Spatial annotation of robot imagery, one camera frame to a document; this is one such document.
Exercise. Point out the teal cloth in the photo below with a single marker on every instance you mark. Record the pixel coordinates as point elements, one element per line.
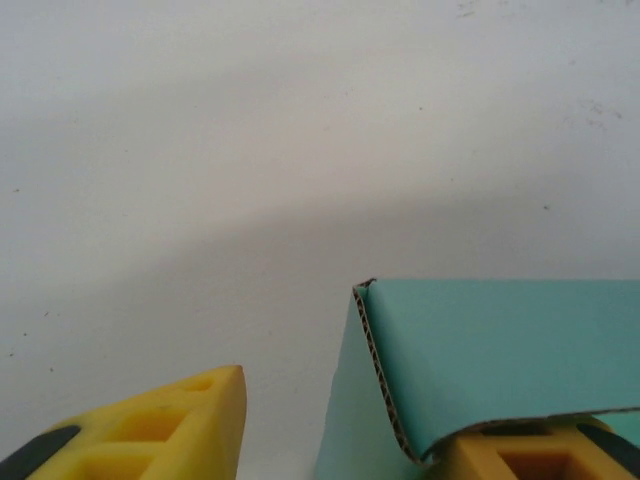
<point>475,350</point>

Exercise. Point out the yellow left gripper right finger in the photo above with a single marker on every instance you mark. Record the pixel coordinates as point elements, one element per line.
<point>475,460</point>

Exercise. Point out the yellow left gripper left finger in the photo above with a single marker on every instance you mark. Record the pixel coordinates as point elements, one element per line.
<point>200,450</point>

